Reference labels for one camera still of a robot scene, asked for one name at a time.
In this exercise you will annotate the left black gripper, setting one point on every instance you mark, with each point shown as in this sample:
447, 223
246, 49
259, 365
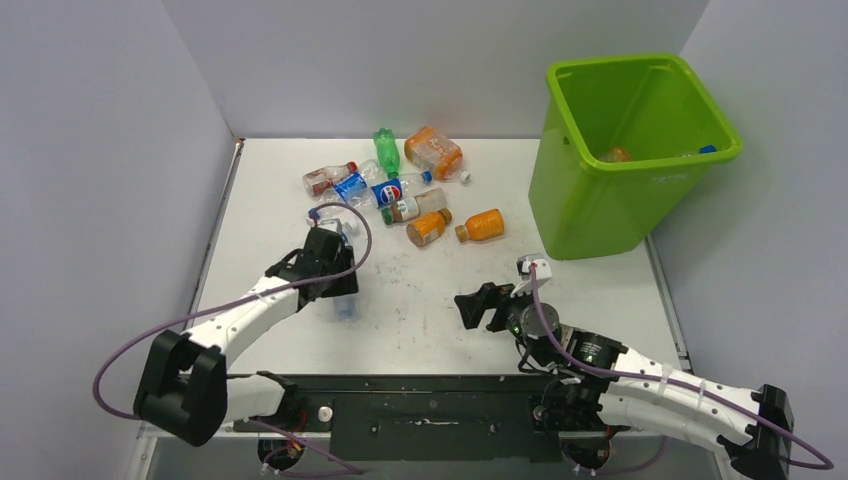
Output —
346, 285

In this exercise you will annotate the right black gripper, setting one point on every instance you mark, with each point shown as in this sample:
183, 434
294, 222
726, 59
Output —
472, 306

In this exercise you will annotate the small orange juice bottle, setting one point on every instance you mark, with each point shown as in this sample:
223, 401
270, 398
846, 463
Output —
428, 227

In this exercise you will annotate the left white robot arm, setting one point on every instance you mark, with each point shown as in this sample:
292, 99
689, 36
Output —
185, 388

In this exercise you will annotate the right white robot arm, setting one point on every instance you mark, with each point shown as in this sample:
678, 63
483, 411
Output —
612, 384

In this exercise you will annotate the green plastic bin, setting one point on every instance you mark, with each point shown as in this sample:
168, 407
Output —
654, 106

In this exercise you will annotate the blue label crushed bottle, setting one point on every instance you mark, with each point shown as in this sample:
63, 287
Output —
369, 174

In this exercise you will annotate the crushed red label bottle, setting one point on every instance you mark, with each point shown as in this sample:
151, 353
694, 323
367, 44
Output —
321, 179

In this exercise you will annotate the pepsi bottle blue cap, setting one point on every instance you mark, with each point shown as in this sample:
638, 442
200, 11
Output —
399, 187

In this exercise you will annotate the green soda bottle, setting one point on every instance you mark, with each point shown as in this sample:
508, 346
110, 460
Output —
387, 151

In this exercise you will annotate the large orange tea bottle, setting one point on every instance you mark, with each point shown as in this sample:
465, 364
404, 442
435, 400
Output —
432, 151

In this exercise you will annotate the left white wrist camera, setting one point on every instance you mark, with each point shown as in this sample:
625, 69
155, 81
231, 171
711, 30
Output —
334, 225

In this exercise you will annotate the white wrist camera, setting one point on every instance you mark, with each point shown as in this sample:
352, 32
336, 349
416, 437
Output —
534, 271
334, 225

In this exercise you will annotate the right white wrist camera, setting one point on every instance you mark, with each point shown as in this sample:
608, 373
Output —
534, 271

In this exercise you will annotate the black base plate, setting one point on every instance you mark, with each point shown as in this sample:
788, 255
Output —
440, 417

